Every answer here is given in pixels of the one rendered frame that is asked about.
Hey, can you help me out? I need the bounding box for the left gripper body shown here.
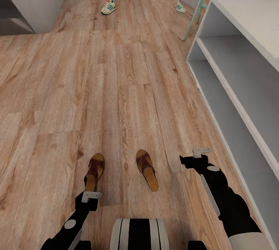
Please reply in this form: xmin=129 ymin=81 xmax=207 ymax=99
xmin=75 ymin=197 xmax=98 ymax=217

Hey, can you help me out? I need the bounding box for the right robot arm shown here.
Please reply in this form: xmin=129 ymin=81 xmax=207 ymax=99
xmin=179 ymin=147 xmax=273 ymax=250

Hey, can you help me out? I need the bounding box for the sandal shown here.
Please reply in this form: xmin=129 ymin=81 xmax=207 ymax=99
xmin=84 ymin=153 xmax=105 ymax=192
xmin=136 ymin=149 xmax=159 ymax=192

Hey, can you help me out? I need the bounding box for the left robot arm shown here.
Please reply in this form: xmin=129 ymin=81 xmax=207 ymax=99
xmin=41 ymin=191 xmax=102 ymax=250

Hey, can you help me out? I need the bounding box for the gym shoe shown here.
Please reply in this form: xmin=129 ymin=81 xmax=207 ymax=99
xmin=101 ymin=0 xmax=117 ymax=15

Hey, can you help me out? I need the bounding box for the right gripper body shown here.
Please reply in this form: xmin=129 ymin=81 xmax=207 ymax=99
xmin=184 ymin=155 xmax=211 ymax=172

